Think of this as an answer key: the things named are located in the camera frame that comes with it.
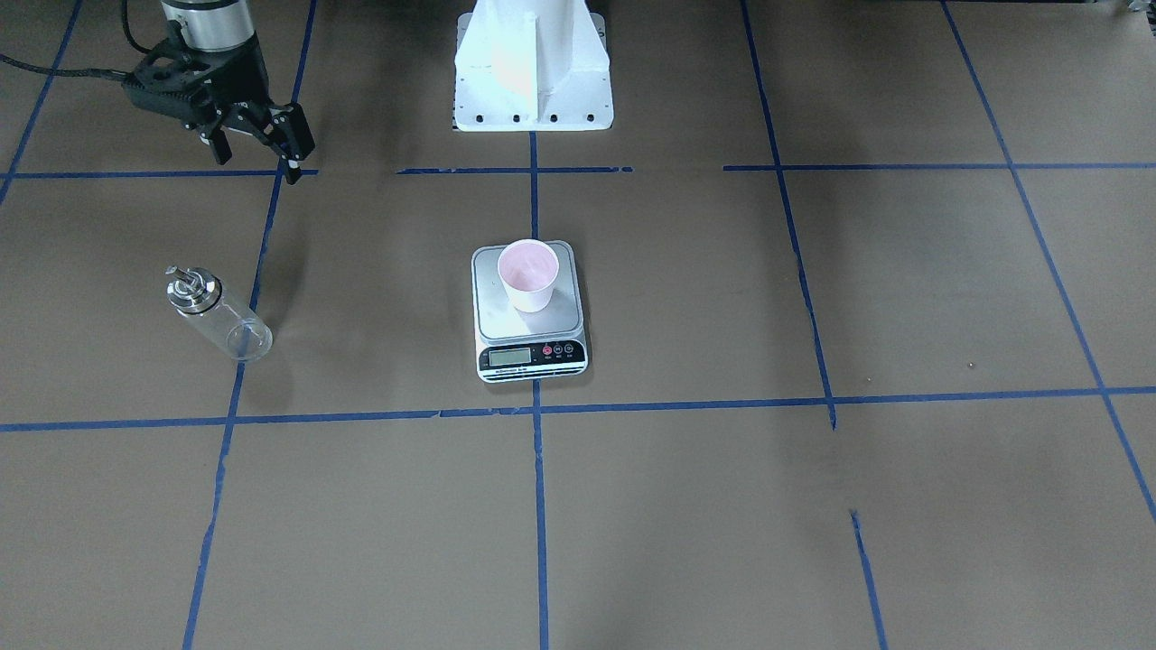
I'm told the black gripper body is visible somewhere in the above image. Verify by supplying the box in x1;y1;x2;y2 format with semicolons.
163;40;272;136

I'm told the pink plastic cup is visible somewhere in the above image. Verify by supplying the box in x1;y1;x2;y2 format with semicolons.
497;239;561;313

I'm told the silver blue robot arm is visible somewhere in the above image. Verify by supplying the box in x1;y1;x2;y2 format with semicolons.
162;1;314;185

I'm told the white digital kitchen scale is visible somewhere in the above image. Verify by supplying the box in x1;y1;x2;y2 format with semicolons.
470;241;591;383

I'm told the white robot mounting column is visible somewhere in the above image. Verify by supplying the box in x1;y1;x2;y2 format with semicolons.
452;1;615;133

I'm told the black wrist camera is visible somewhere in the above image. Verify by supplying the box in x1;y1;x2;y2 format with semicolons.
120;40;218;125

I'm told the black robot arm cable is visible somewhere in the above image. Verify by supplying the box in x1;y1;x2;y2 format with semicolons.
0;0;163;84

